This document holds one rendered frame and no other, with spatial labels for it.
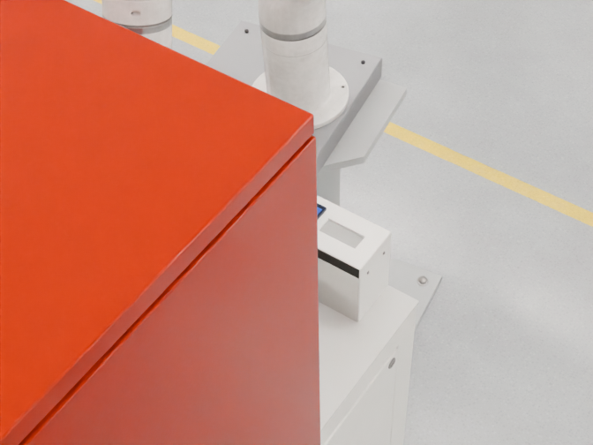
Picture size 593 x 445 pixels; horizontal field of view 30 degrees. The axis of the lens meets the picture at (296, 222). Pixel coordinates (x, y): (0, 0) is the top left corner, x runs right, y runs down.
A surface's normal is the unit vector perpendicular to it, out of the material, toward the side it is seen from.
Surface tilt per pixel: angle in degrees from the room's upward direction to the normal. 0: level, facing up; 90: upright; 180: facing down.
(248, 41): 3
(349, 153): 0
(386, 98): 0
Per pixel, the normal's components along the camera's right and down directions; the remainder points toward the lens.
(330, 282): -0.57, 0.63
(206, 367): 0.82, 0.42
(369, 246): -0.03, -0.65
